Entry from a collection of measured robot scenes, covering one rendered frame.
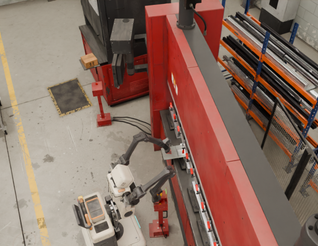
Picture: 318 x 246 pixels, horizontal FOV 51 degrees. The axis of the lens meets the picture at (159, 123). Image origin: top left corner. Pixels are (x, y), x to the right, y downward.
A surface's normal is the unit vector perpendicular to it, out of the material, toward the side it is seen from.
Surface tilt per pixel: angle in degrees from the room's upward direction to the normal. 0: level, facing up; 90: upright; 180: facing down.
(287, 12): 90
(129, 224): 0
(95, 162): 0
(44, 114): 0
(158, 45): 90
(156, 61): 90
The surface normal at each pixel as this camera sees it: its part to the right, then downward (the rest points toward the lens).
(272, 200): -0.02, -0.69
